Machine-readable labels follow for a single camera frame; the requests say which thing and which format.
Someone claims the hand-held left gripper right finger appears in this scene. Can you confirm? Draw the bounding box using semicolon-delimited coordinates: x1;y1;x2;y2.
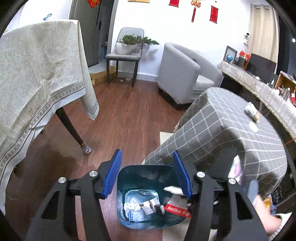
172;150;270;241

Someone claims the black monitor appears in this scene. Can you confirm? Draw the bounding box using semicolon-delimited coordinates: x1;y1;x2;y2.
246;53;278;80

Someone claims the large white paper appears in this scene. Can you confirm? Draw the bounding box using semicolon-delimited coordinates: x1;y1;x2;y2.
123;201;141;211

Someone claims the grey picture frame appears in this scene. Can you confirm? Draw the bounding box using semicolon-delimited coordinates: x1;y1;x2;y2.
224;46;237;65

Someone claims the grey armchair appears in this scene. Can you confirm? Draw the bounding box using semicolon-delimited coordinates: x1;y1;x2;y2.
157;43;223;110

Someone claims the torn white cardboard box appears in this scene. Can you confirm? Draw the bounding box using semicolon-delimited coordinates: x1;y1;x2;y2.
140;197;162;215

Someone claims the dark teal trash bin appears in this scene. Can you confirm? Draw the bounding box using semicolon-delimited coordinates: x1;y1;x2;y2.
116;164;193;229

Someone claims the red and white card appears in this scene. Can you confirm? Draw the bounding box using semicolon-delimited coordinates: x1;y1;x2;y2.
165;203;193;218

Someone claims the grey door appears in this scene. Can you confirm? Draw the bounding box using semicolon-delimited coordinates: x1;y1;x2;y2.
69;0;115;67

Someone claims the beige patterned tablecloth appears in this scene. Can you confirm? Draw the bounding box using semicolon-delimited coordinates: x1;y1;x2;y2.
0;20;100;209

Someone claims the grey dining chair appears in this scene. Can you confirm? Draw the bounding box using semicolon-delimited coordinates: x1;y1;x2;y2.
105;27;145;92

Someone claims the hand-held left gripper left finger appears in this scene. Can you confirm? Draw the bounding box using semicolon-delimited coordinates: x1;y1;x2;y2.
24;149;123;241

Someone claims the wooden organizer box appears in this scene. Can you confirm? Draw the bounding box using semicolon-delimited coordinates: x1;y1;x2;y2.
274;71;296;93

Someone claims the white printed wrapper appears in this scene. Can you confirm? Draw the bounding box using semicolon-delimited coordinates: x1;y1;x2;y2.
228;155;243;182

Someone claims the grey checkered tablecloth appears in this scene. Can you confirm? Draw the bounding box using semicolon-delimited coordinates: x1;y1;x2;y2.
142;87;288;200

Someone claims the potted green plant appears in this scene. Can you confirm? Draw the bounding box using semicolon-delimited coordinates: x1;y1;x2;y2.
132;36;160;54

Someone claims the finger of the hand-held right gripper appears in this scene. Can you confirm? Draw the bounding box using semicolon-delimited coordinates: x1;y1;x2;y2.
243;179;259;204

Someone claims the beige curtain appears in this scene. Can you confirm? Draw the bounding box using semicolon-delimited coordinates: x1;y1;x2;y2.
247;3;280;63

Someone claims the potted plant white pot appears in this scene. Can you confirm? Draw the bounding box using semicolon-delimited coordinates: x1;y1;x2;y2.
116;35;134;55

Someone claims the person's right forearm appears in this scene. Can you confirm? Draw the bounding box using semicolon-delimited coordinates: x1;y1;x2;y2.
268;212;294;241

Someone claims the white paper piece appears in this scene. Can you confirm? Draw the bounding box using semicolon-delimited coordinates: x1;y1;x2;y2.
163;185;183;195

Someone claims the red knot wall hanging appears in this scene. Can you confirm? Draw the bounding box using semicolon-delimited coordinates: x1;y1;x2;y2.
191;0;201;23

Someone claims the blue face mask pack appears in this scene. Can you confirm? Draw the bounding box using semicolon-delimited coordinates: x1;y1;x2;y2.
128;209;145;222

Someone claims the person's right hand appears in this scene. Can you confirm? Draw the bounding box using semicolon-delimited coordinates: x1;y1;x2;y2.
252;195;281;234

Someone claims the white security camera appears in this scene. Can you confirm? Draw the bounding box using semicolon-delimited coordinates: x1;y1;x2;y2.
243;32;251;50

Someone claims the dark wooden table leg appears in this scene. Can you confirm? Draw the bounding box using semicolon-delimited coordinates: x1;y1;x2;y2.
55;108;92;154

